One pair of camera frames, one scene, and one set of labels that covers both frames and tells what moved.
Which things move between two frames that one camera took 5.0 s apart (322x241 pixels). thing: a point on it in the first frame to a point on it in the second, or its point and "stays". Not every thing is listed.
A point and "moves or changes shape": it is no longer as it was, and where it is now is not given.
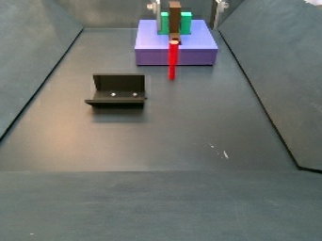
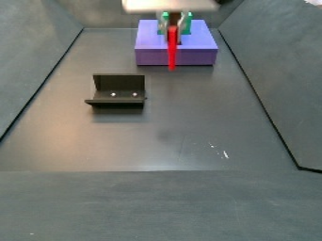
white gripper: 155,7 to 161,7
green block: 185,23 stays
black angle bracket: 118,89 stays
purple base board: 198,48 stays
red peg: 174,45 moves or changes shape
